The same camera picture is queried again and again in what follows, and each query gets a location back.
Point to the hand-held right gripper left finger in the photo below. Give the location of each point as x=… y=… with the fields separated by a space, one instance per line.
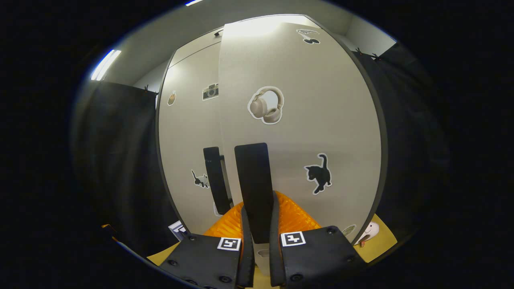
x=209 y=257

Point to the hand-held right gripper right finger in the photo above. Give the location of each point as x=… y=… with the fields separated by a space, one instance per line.
x=321 y=253

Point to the beige double-door shoe cabinet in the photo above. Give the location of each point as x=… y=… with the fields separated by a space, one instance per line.
x=211 y=40

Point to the beige cabinet drawer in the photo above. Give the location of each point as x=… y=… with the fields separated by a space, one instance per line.
x=200 y=44

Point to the pink smiling plush toy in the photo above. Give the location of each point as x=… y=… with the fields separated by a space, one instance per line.
x=369 y=232

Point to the black backdrop cloth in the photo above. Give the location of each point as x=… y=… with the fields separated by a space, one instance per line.
x=120 y=160

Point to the small ceiling light panel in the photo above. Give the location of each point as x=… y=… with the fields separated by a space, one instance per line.
x=105 y=65

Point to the large ceiling light panel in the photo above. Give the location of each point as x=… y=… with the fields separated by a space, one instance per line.
x=193 y=2

